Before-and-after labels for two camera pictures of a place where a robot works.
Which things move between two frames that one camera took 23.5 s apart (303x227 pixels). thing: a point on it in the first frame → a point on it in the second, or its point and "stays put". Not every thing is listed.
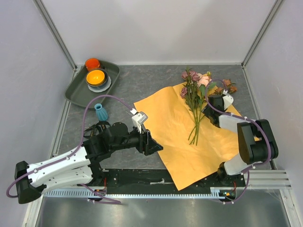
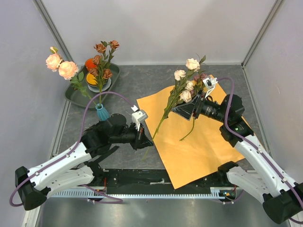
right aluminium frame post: [268, 19] stays put
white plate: [97, 90] stays put
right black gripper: [205, 110] → [196, 106]
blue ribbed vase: [102, 114] stays put
